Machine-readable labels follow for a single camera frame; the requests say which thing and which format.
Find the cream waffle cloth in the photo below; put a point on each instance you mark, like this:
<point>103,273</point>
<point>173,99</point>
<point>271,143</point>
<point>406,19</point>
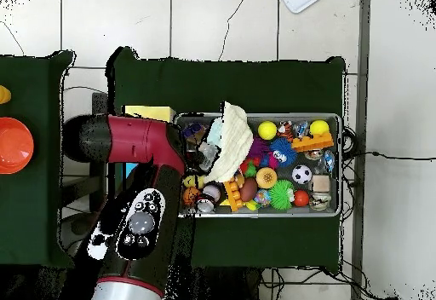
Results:
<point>235,143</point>

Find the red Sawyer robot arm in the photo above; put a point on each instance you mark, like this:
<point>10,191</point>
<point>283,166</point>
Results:
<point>136,139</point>

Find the wooden box with three holes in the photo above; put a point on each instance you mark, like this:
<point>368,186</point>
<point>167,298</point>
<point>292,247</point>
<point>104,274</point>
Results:
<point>150,111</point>

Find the silver mesh bin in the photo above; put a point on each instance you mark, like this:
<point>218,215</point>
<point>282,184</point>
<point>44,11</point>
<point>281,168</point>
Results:
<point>272,214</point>

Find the toy burger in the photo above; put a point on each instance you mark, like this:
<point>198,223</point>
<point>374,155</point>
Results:
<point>266,178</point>

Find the plain yellow ball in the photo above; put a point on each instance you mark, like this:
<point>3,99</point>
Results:
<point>267,130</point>

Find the blue spiky ball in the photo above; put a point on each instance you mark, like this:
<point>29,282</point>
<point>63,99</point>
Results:
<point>283,151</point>

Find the dark green table cloth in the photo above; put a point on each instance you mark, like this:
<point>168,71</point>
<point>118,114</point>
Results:
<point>221,85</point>

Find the green spiky ball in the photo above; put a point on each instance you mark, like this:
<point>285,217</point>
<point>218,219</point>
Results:
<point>281,195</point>

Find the black and white soccer ball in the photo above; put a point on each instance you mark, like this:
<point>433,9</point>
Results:
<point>302,174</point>

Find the orange toy brick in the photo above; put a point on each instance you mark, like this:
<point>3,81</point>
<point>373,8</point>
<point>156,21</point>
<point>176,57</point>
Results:
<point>311,142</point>

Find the plain orange ball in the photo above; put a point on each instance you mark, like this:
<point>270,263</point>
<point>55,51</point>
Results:
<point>301,198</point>

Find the yellow smiley ball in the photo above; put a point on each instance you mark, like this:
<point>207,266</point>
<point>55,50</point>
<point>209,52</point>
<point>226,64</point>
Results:
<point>319,128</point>

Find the wooden cube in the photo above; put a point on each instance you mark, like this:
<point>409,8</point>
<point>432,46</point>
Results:
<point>320,183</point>

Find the white tray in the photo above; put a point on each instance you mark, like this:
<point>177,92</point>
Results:
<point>299,2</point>

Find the neighbouring green cloth table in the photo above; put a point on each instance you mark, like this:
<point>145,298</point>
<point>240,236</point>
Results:
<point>30,160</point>

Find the orange plastic bowl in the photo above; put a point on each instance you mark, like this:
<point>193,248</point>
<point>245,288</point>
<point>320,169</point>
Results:
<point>13,145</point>

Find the yellow plastic toy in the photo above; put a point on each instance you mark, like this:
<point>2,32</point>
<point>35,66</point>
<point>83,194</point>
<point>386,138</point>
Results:
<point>4,94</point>

